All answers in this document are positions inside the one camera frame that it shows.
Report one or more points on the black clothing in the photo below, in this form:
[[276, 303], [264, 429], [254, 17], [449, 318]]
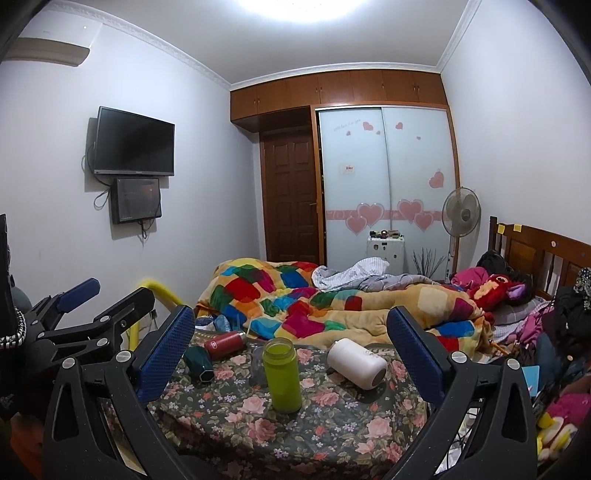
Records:
[[575, 304]]

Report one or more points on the white small cabinet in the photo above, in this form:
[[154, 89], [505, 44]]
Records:
[[385, 254]]

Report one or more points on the wooden overhead cabinet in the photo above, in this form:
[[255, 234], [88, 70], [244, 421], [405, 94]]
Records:
[[346, 87]]

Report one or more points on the wooden headboard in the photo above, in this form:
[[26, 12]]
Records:
[[531, 249]]

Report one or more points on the grey striped sheet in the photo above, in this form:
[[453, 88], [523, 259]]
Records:
[[351, 274]]

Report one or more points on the clear glass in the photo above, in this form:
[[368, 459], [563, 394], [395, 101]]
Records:
[[256, 369]]

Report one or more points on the yellow plush toy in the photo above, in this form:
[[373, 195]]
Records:
[[556, 434]]

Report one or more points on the bundle of dark twigs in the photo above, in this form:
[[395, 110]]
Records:
[[427, 265]]

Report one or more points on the floral tablecloth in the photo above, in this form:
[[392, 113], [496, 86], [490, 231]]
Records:
[[323, 429]]

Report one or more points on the blue cloth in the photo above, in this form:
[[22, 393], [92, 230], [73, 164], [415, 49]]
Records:
[[217, 323]]

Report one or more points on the standing fan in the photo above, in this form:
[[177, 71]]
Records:
[[461, 213]]

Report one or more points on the red plush toy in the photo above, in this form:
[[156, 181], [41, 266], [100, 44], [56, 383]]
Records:
[[496, 290]]

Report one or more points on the black wall television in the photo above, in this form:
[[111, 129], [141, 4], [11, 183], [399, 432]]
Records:
[[134, 141]]

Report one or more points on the wardrobe with heart stickers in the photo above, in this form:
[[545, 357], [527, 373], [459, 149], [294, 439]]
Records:
[[397, 175]]

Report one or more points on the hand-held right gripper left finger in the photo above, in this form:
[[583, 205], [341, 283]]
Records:
[[168, 355]]

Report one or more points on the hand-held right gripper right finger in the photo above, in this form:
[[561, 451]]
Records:
[[413, 357]]

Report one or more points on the ceiling light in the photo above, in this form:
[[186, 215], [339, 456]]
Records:
[[300, 9]]

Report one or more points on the dark green cup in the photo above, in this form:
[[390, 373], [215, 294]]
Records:
[[199, 365]]

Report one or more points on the white air conditioner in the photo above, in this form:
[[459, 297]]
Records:
[[46, 48]]

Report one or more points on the yellow padded pipe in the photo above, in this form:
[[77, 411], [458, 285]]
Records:
[[157, 288]]

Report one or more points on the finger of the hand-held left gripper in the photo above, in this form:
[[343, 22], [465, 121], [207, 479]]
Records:
[[81, 291], [124, 308]]

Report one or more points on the colourful patchwork blanket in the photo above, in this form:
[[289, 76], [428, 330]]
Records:
[[277, 300]]

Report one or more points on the pile of clothes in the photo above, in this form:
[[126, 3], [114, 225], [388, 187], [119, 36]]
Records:
[[549, 350]]

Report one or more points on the small black wall monitor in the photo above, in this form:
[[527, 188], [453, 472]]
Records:
[[136, 199]]

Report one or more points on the lime green bottle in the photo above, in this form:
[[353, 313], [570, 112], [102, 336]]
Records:
[[280, 378]]

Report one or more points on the white cup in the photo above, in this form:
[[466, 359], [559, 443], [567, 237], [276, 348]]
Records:
[[355, 364]]

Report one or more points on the brown wooden door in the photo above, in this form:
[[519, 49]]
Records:
[[291, 198]]

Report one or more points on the red bottle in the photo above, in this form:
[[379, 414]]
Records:
[[226, 344]]

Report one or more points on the pink cloth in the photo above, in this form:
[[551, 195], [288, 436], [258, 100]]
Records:
[[471, 278]]

